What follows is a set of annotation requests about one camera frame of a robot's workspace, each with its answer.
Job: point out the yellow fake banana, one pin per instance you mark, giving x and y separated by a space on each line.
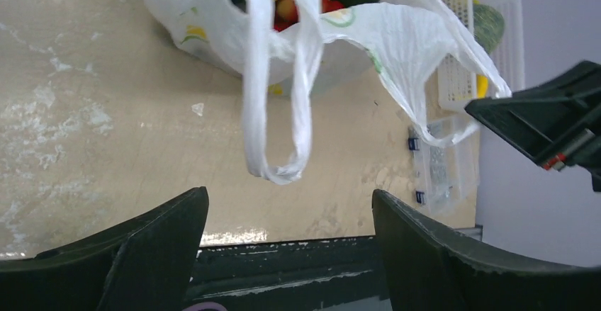
481 86

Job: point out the clear compartment screw organizer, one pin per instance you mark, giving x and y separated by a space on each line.
444 177

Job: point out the white plastic basket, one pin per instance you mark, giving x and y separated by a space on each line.
457 85

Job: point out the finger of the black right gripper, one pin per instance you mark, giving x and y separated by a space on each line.
555 124

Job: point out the yellow fake lemon in bag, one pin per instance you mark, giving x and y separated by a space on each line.
286 11

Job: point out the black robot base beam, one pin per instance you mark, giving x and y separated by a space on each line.
344 273

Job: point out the white plastic shopping bag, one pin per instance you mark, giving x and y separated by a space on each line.
405 39

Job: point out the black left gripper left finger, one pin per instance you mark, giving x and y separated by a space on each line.
144 263

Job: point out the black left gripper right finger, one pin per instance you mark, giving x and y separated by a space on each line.
430 266

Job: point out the green fake melon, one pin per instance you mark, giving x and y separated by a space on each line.
488 26

